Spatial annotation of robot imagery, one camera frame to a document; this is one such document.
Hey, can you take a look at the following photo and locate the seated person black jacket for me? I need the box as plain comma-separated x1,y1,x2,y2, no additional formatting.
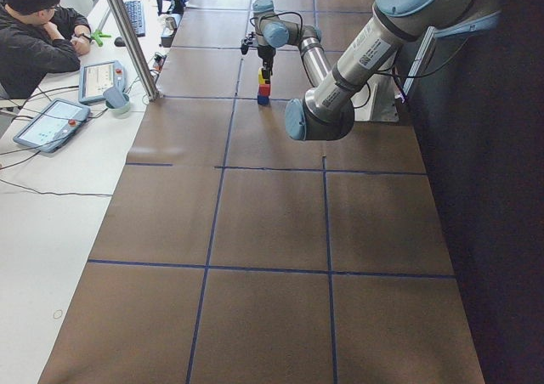
1,0,92,100

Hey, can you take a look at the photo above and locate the green handled tool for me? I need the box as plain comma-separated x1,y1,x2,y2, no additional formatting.
91,30,111,47

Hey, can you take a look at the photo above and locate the black computer mouse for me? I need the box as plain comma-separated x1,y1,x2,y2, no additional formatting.
114,37,126,48

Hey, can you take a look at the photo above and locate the teach pendant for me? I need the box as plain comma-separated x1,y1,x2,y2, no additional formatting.
78,60,126,104
13,99,91,153

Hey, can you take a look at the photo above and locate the near teach pendant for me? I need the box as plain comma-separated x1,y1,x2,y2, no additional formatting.
13,99,91,153

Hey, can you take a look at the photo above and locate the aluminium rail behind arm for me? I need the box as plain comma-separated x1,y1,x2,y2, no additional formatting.
403,27,437,104

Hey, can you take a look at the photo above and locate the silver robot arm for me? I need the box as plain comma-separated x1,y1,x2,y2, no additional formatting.
241,0,500,141

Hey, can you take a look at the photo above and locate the metal cup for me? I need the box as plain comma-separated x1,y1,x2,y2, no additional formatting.
164,16,177,31

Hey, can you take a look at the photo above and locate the yellow wooden block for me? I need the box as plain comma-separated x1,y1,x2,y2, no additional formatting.
258,68,270,84

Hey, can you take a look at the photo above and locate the aluminium frame post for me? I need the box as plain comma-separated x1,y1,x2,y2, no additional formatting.
106,0,160,102

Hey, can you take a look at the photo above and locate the black keyboard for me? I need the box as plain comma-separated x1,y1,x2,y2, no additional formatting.
124,0,146,37

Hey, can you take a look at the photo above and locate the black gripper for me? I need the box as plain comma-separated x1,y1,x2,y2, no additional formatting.
240,31,275,79

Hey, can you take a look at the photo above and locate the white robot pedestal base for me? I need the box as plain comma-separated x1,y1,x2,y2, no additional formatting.
351,75,399,123

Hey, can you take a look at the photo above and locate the red wooden block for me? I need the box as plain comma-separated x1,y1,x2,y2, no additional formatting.
258,84,271,97

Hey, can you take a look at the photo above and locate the far orange black connector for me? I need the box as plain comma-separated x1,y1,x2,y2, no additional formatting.
153,53,167,71

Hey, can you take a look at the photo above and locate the blue wooden block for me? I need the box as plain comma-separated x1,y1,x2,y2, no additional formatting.
257,95,269,105

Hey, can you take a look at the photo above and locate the far teach pendant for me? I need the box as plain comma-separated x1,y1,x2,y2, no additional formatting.
78,60,126,104

